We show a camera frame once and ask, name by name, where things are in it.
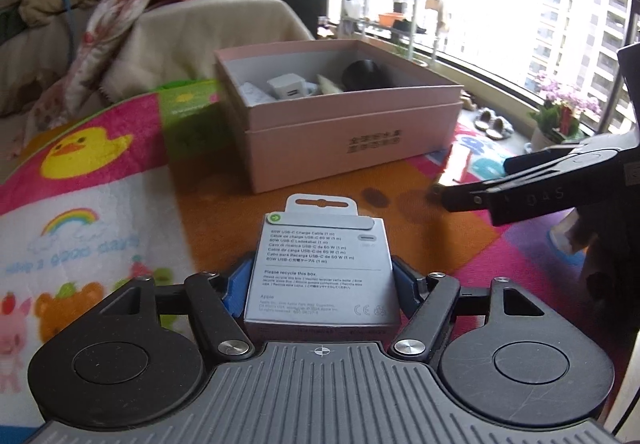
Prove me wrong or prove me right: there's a white cable retail box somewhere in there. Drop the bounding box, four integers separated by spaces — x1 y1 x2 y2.
243 194 400 343

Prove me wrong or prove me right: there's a cream lotion tube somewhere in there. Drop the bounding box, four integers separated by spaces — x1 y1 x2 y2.
317 75 343 96

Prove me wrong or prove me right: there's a pair of slippers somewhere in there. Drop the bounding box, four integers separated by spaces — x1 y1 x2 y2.
474 108 513 141

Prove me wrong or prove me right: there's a potted pink flower plant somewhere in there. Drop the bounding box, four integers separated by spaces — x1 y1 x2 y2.
529 77 601 152

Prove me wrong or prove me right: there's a colourful cartoon play mat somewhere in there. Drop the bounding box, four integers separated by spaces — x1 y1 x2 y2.
0 78 601 430

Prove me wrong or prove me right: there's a black round object in box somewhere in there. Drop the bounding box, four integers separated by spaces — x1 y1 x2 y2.
342 59 394 91

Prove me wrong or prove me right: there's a pink cardboard box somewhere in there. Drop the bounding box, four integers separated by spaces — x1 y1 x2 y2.
216 40 462 193

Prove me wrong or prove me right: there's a metal balcony shelf rack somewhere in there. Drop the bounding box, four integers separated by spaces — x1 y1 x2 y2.
337 0 446 64

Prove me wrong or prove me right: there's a white plastic holder in box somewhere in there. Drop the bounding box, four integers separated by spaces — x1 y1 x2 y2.
239 82 320 108

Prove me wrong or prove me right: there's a white charger adapter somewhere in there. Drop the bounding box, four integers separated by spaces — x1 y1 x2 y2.
267 73 307 100

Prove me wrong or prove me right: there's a beige covered sofa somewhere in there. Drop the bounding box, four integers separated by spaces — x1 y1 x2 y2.
1 0 310 152

